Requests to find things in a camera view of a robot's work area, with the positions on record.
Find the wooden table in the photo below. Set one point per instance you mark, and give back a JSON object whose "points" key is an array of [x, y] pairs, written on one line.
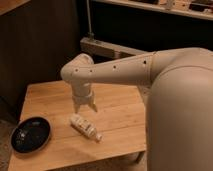
{"points": [[119, 118]]}

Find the metal pole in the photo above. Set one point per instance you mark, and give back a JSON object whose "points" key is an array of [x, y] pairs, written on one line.
{"points": [[90, 31]]}

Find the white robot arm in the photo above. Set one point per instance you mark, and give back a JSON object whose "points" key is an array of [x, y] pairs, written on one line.
{"points": [[179, 108]]}

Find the white plastic bottle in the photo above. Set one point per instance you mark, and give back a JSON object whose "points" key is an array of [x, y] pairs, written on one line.
{"points": [[85, 127]]}

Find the wooden shelf rack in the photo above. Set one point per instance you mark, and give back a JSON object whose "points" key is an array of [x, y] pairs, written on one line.
{"points": [[128, 27]]}

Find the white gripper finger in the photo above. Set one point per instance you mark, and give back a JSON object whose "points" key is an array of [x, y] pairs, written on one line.
{"points": [[76, 108], [93, 106]]}

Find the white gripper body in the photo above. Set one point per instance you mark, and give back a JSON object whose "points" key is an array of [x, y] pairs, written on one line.
{"points": [[85, 99]]}

